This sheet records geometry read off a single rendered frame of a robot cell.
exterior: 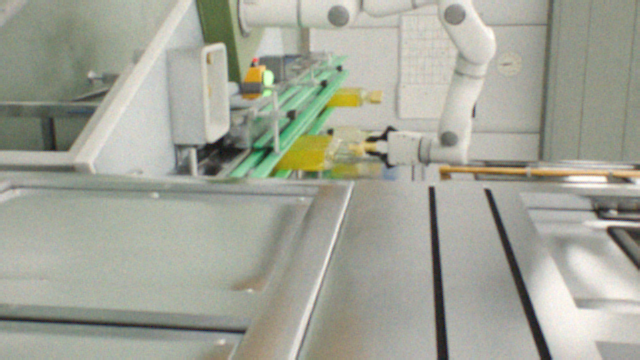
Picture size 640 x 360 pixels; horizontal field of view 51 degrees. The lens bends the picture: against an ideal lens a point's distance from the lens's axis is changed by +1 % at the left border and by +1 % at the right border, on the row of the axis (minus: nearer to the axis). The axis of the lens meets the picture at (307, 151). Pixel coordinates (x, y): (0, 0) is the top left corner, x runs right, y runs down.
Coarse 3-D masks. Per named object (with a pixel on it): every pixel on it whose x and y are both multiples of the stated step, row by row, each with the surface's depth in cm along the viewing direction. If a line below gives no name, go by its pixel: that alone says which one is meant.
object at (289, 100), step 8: (336, 56) 335; (344, 56) 334; (336, 64) 298; (320, 72) 272; (328, 72) 268; (304, 80) 245; (320, 80) 244; (296, 88) 225; (304, 88) 225; (312, 88) 224; (280, 96) 208; (288, 96) 209; (296, 96) 207; (304, 96) 208; (272, 104) 193; (280, 104) 195; (288, 104) 193; (296, 104) 194; (256, 120) 174; (272, 120) 173; (280, 120) 173
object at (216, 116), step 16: (208, 48) 151; (224, 48) 163; (208, 64) 165; (224, 64) 165; (208, 80) 166; (224, 80) 165; (224, 96) 166; (208, 112) 151; (224, 112) 167; (208, 128) 152; (224, 128) 166
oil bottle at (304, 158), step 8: (288, 152) 183; (296, 152) 183; (304, 152) 182; (312, 152) 182; (320, 152) 182; (328, 152) 182; (280, 160) 184; (288, 160) 183; (296, 160) 183; (304, 160) 183; (312, 160) 182; (320, 160) 182; (328, 160) 182; (272, 168) 185; (280, 168) 185; (288, 168) 184; (296, 168) 184; (304, 168) 183; (312, 168) 183; (320, 168) 183; (328, 168) 182
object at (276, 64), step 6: (264, 60) 235; (270, 60) 235; (276, 60) 234; (282, 60) 237; (270, 66) 235; (276, 66) 235; (282, 66) 237; (276, 72) 235; (282, 72) 237; (276, 78) 236
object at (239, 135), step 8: (232, 112) 171; (240, 112) 171; (232, 120) 171; (240, 120) 170; (248, 120) 170; (232, 128) 171; (240, 128) 171; (248, 128) 171; (224, 136) 172; (232, 136) 172; (240, 136) 171; (248, 136) 171; (224, 144) 173; (232, 144) 172; (240, 144) 172; (248, 144) 172
